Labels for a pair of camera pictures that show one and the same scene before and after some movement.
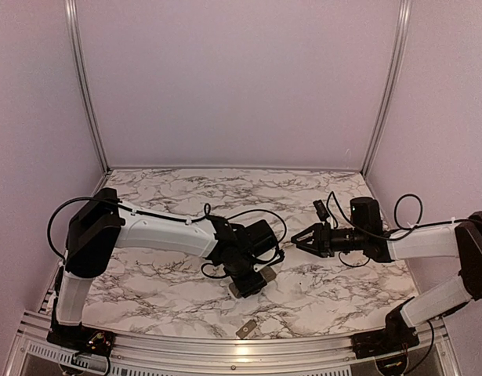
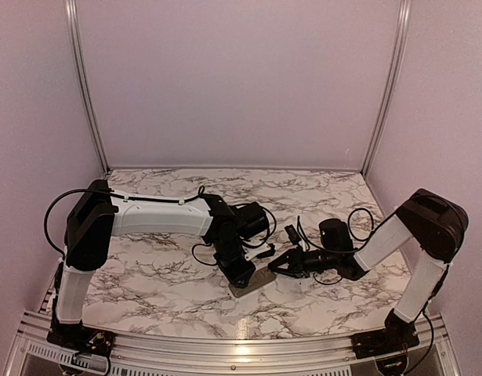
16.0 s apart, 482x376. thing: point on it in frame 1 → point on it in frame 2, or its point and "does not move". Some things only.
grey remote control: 267,273 does not move
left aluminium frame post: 79,65 does not move
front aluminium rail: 230,354 does not move
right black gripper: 321,246 → 295,263
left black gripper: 250,287 → 236,275
